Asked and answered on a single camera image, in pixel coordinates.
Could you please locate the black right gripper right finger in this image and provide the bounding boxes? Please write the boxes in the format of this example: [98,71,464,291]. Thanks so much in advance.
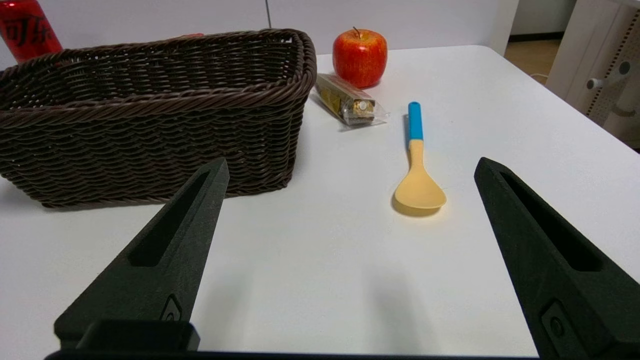
[474,157,640,360]

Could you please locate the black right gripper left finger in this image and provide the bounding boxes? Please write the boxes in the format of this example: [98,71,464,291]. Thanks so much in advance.
[54,157,230,352]

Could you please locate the red soda can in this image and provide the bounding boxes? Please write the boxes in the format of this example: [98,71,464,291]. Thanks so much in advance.
[0,0,64,64]

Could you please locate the brown woven wicker basket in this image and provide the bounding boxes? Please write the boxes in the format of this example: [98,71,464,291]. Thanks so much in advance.
[0,28,318,209]

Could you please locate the white pegboard stand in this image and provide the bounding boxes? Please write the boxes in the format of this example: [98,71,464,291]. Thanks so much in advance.
[545,0,640,151]

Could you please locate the gold chocolate pack clear wrap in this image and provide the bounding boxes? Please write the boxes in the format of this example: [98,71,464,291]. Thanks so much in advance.
[310,73,391,132]

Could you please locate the red apple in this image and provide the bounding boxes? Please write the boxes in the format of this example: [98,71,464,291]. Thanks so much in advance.
[332,26,388,89]

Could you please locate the yellow spoon blue handle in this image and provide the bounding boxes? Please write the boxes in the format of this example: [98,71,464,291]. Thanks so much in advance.
[392,101,447,213]

